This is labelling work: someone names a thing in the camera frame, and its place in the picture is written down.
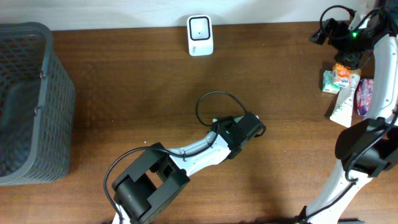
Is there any mint toilet tissue wipes pack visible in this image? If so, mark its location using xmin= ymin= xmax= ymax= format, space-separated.
xmin=212 ymin=116 xmax=243 ymax=124

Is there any teal tissue pack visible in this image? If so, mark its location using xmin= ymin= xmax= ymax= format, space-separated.
xmin=322 ymin=70 xmax=340 ymax=94

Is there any red purple floral tissue pack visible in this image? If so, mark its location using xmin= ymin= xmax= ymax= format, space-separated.
xmin=356 ymin=78 xmax=374 ymax=116

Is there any white tube with cork cap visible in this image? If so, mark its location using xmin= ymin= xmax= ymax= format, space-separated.
xmin=330 ymin=69 xmax=361 ymax=128

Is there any white barcode scanner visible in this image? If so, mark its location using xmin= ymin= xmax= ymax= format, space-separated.
xmin=187 ymin=15 xmax=214 ymax=57

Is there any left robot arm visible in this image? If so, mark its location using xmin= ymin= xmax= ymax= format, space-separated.
xmin=105 ymin=112 xmax=266 ymax=223

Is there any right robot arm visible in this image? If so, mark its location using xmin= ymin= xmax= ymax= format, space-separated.
xmin=295 ymin=1 xmax=397 ymax=223

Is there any orange tissue pack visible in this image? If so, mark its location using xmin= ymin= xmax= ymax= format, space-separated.
xmin=332 ymin=63 xmax=351 ymax=88

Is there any grey plastic mesh basket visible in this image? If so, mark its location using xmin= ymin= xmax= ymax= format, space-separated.
xmin=1 ymin=22 xmax=76 ymax=186

